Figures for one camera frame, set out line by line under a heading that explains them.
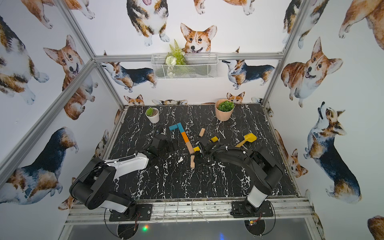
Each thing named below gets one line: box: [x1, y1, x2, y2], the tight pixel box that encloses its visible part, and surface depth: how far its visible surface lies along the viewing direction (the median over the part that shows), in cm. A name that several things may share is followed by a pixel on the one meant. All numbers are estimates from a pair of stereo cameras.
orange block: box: [181, 131, 190, 143], surface depth 105 cm
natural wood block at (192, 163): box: [190, 155, 195, 169], surface depth 91 cm
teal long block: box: [176, 122, 185, 133], surface depth 108 cm
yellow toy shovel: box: [235, 133, 257, 148], surface depth 102 cm
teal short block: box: [168, 124, 178, 131], surface depth 109 cm
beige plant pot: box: [215, 99, 235, 121], surface depth 106 cm
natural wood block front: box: [185, 140, 195, 155], surface depth 98 cm
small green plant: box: [146, 107, 154, 117], surface depth 108 cm
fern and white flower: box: [165, 39, 187, 66], surface depth 84 cm
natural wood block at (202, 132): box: [199, 127, 206, 137], surface depth 108 cm
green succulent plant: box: [218, 101, 235, 112], surface depth 106 cm
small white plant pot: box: [145, 107, 160, 124], surface depth 108 cm
